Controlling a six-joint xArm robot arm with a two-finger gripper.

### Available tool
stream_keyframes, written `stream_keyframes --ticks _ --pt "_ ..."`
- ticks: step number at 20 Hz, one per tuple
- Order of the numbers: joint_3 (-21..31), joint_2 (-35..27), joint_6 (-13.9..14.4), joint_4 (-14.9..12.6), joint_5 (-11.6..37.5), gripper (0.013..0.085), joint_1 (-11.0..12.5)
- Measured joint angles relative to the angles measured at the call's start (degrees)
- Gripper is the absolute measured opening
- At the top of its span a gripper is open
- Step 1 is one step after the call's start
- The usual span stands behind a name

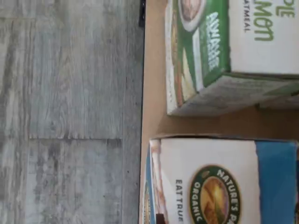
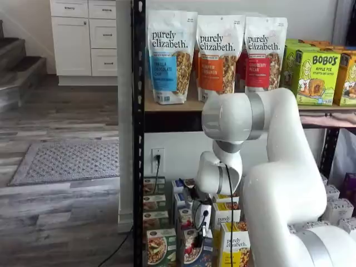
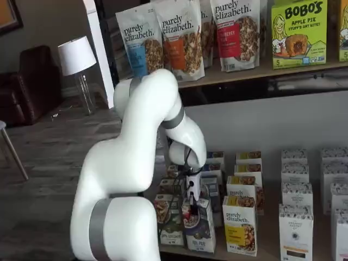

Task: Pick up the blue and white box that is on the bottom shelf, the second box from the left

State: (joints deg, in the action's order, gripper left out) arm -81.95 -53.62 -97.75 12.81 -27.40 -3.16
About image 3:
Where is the yellow purely elizabeth box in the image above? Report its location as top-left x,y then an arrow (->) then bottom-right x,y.
226,175 -> 265,216
234,163 -> 263,179
235,151 -> 262,164
222,195 -> 258,257

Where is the brown leather armchair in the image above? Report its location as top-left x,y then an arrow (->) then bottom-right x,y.
0,45 -> 64,127

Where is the dark framed wall picture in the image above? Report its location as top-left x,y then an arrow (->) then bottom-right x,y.
0,0 -> 24,35

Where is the white shade table lamp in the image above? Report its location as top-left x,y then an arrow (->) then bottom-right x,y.
57,35 -> 97,115

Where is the red label granola bag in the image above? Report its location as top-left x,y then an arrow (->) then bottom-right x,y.
209,0 -> 261,73

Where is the high wooden shelf board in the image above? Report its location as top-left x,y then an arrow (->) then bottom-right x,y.
173,58 -> 348,89

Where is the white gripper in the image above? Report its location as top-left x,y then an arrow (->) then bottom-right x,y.
185,173 -> 203,216

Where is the grey chair with wooden legs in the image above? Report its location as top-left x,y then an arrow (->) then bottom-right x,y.
0,119 -> 29,182

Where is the blue white flax plus box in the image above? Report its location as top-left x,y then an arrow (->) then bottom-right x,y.
201,175 -> 223,228
206,151 -> 225,164
203,162 -> 223,177
181,197 -> 217,254

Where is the yellow Bobo's box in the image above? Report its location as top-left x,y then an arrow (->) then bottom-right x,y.
338,0 -> 348,63

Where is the half hidden granola bag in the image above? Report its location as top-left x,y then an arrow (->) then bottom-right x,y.
200,0 -> 217,69

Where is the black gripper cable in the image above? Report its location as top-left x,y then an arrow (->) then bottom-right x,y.
162,146 -> 192,222

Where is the orange label granola bag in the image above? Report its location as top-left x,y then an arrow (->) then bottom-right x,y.
152,0 -> 206,82

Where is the green Bobo's oat bites box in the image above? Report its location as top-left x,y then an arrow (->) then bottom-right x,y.
271,0 -> 328,70

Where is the blue label granola bag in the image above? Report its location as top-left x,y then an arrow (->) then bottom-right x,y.
115,4 -> 165,81

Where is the white patterned pantry box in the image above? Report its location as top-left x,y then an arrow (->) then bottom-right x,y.
278,203 -> 314,261
320,147 -> 348,164
281,148 -> 309,164
320,160 -> 348,215
333,209 -> 348,261
330,182 -> 348,215
281,182 -> 313,207
281,162 -> 310,184

